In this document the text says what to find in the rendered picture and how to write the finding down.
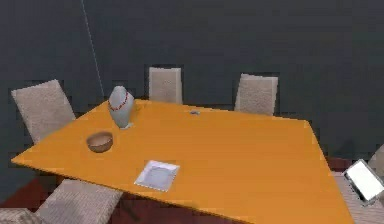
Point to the small grey flat object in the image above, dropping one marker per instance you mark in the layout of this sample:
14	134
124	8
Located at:
195	112

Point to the beige woven chair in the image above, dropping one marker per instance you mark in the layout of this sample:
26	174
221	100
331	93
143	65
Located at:
361	206
16	216
78	203
165	85
43	108
256	95

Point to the orange dining table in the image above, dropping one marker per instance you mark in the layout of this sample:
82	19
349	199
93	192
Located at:
226	156

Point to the white square plate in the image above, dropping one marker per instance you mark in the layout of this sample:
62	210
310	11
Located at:
157	175

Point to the brown wooden bowl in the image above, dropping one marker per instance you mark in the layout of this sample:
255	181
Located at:
99	142

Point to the white tablet with grey frame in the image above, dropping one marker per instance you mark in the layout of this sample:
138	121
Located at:
364	181

